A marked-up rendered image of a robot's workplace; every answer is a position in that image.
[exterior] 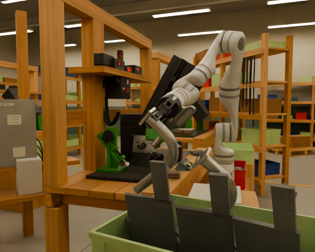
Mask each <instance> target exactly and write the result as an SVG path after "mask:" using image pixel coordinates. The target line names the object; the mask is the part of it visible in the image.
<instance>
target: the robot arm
mask: <svg viewBox="0 0 315 252"><path fill-rule="evenodd" d="M245 43H246V39H245V35H244V33H243V32H241V31H231V30H224V31H222V32H220V33H219V34H218V36H217V37H216V38H215V40H214V42H213V43H212V45H211V46H210V48H209V50H208V51H207V53H206V55H205V56H204V58H203V59H202V60H201V62H200V63H199V64H198V65H197V66H196V67H195V68H194V69H193V70H192V71H191V72H190V73H189V74H187V75H186V76H184V77H182V78H180V79H179V80H177V81H176V82H175V83H174V84H173V86H172V91H171V92H168V93H167V94H165V95H164V96H163V97H161V98H160V99H159V100H158V102H157V106H156V107H157V110H156V111H155V112H154V113H153V115H152V117H153V118H154V119H155V120H156V121H158V120H160V121H161V122H162V121H163V120H165V119H172V118H174V117H175V122H174V124H175V126H176V127H178V128H180V127H181V126H182V125H184V124H185V122H186V121H187V120H188V119H189V118H190V117H191V116H192V115H193V114H194V113H195V111H196V108H195V107H194V106H193V105H192V104H193V103H195V102H196V101H197V100H198V98H199V96H200V92H199V90H198V89H197V88H196V87H195V86H198V87H201V86H203V85H204V84H205V83H206V82H207V81H208V80H209V78H210V77H211V76H212V75H213V73H214V71H215V69H216V58H217V57H218V56H219V55H220V54H221V53H225V54H231V62H230V66H229V69H228V70H227V72H226V73H225V75H224V76H223V77H222V79H221V81H220V83H219V100H220V102H221V103H222V105H223V106H224V108H225V109H226V111H227V112H228V114H229V116H230V119H231V123H216V124H215V127H214V139H215V154H214V161H215V162H217V163H218V164H219V165H220V166H221V167H222V168H224V169H225V170H226V171H227V172H228V173H229V174H230V175H231V177H232V178H233V180H234V179H235V171H234V155H235V153H234V150H232V149H230V148H227V147H225V146H223V145H222V142H235V141H236V140H237V138H238V111H239V100H240V89H241V72H242V63H243V57H244V51H245ZM192 84H193V85H192ZM194 85H195V86H194Z"/></svg>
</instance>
